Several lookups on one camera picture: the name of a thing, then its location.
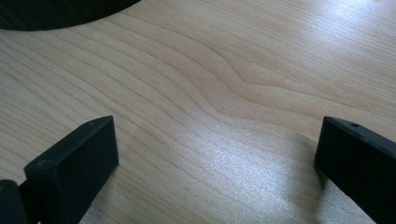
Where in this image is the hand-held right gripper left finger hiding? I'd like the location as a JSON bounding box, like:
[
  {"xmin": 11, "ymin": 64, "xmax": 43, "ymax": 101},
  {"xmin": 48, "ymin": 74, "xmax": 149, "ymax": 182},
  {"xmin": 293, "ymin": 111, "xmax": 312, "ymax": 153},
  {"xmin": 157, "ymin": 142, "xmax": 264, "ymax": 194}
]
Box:
[{"xmin": 23, "ymin": 115, "xmax": 120, "ymax": 224}]

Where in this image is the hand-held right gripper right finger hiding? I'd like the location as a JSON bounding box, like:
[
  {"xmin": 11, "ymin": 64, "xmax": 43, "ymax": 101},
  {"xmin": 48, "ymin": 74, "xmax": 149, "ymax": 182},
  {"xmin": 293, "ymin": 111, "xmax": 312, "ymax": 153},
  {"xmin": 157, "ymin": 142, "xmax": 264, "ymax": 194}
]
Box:
[{"xmin": 314, "ymin": 116, "xmax": 396, "ymax": 224}]

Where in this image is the black trash bin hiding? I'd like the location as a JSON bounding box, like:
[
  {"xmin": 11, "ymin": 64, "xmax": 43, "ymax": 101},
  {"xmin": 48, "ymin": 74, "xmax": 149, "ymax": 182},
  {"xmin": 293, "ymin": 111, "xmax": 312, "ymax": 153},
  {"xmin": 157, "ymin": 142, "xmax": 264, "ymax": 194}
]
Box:
[{"xmin": 0, "ymin": 0, "xmax": 143, "ymax": 32}]

